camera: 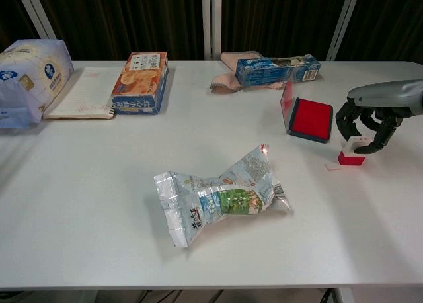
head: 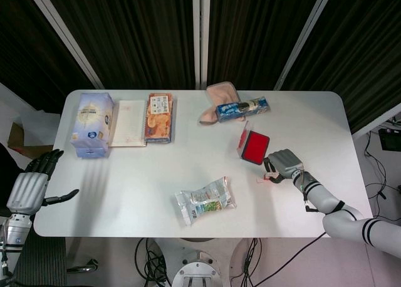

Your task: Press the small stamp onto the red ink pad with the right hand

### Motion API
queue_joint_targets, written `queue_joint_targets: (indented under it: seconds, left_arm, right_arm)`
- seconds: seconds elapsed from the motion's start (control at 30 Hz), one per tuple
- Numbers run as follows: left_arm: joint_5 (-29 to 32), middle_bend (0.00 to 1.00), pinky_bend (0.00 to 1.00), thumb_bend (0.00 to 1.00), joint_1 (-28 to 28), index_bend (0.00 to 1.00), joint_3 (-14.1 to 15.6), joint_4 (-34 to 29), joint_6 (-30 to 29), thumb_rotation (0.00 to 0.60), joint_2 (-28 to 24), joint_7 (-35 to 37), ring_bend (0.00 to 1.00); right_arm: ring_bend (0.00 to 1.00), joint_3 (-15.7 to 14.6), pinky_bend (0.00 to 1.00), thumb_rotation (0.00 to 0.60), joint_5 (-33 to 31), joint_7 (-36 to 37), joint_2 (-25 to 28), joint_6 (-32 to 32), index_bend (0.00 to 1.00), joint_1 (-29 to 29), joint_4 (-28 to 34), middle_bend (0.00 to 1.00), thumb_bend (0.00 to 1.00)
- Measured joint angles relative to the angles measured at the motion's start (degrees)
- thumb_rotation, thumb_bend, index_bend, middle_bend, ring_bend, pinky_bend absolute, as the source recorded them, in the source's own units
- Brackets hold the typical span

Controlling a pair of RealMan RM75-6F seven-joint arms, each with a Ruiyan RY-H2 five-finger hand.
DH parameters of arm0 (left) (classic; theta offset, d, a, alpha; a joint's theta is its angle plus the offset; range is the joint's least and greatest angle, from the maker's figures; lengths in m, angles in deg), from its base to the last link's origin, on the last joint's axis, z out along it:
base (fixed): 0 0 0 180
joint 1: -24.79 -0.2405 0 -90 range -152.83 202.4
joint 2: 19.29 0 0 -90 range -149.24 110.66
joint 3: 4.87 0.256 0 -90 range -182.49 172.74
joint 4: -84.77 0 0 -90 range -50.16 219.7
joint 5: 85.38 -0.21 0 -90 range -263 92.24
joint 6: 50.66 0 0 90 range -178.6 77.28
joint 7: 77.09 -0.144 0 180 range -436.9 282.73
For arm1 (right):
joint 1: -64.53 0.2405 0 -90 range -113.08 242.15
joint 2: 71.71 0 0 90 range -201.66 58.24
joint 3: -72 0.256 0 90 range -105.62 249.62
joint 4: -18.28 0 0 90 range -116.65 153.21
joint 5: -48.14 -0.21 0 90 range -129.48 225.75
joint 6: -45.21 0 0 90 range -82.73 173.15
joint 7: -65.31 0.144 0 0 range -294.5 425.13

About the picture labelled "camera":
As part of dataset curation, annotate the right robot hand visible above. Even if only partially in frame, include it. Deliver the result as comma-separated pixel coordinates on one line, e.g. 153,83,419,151
335,79,423,155

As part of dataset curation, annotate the red and white stamp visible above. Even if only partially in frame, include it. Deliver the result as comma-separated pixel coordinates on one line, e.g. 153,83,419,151
337,136,367,167

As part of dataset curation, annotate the red ink pad case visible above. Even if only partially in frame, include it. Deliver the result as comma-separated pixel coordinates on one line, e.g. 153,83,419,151
280,81,334,144

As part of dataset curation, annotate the long blue biscuit box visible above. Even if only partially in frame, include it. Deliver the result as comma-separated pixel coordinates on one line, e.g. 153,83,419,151
235,54,322,87

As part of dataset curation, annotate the pink cloth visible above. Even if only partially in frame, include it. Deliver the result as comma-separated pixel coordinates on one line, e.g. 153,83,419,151
208,50,287,95

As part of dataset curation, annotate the silver snack bag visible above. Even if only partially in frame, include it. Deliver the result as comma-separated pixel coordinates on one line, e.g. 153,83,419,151
153,143,293,249

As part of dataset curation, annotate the white table leg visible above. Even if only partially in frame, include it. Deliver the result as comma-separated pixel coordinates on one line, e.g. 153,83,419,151
330,288,354,303

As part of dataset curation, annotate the orange cookie box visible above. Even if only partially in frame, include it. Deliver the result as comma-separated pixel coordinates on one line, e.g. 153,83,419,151
110,51,170,115

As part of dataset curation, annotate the dark curtain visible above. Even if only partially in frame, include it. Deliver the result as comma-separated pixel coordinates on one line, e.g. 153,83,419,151
0,0,423,65

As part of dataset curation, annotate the spiral notebook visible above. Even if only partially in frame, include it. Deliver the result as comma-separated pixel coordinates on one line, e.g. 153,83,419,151
42,67,117,121

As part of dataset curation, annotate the blue white tissue pack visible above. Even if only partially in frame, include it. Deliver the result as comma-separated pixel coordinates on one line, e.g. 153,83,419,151
0,38,74,129

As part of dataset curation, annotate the slanted white frame bar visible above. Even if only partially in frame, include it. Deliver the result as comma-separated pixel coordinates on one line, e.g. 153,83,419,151
326,0,361,62
13,0,59,41

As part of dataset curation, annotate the vertical white frame bar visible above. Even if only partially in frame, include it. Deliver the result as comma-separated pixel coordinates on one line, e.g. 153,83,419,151
200,0,223,62

